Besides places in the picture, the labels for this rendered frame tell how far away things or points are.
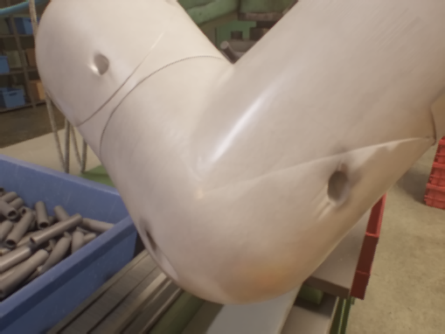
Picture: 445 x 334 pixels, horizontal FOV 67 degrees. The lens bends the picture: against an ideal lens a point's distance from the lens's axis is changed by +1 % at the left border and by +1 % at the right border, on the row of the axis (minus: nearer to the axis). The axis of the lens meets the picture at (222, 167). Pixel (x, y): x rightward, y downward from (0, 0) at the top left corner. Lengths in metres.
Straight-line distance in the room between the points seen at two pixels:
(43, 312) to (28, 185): 0.30
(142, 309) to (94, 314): 0.04
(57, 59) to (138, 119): 0.07
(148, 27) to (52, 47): 0.06
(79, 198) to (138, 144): 0.41
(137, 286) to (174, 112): 0.19
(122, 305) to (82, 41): 0.20
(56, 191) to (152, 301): 0.33
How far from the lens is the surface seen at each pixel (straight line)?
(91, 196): 0.54
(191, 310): 0.36
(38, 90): 6.03
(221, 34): 6.64
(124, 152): 0.17
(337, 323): 0.85
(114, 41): 0.19
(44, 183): 0.62
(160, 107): 0.16
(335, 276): 0.43
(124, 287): 0.31
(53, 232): 0.49
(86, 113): 0.20
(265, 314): 0.38
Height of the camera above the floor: 1.28
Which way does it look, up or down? 24 degrees down
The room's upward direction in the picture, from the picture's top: straight up
